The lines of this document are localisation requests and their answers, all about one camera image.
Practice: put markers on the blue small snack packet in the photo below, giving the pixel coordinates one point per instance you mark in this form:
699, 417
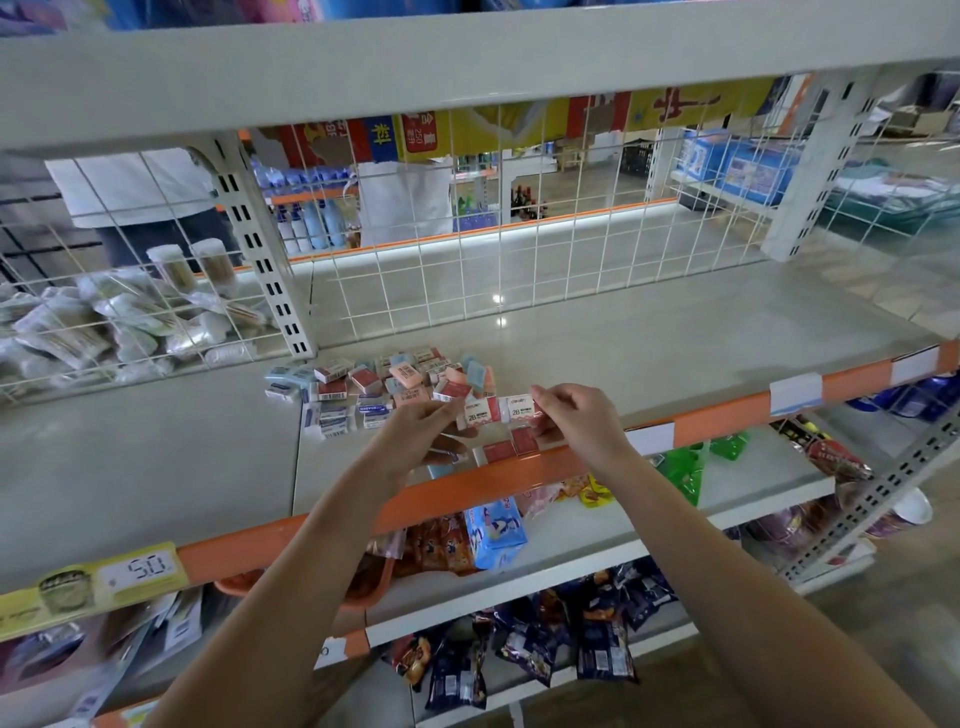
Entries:
495, 533

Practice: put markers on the person's right forearm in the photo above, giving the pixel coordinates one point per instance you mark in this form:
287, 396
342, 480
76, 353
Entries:
750, 615

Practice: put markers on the person's left forearm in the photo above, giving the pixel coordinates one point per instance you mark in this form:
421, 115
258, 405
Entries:
285, 615

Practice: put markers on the person's left hand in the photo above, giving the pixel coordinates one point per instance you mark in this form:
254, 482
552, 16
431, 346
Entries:
405, 443

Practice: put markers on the row of blue bottles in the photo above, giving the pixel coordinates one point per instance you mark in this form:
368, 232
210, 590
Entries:
300, 210

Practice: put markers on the yellow price label strip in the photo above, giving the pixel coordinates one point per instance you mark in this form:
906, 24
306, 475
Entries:
90, 585

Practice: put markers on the person's right hand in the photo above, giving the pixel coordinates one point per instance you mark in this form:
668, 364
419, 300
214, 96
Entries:
585, 428

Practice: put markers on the green packet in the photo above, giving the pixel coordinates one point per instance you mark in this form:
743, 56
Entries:
683, 468

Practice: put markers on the row of blue packages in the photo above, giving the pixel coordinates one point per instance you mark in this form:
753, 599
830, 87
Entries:
735, 165

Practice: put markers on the row of dark snack packets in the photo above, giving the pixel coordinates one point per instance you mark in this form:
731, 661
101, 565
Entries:
555, 638

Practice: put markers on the white orange metal shelf unit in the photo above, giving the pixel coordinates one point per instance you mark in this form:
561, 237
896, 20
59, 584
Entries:
150, 465

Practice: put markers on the pile of white packets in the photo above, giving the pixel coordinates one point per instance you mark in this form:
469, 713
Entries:
120, 323

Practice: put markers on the pile of mixed erasers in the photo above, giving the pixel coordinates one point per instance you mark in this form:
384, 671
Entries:
375, 387

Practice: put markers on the red white small box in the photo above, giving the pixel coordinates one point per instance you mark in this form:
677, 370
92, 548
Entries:
480, 410
519, 405

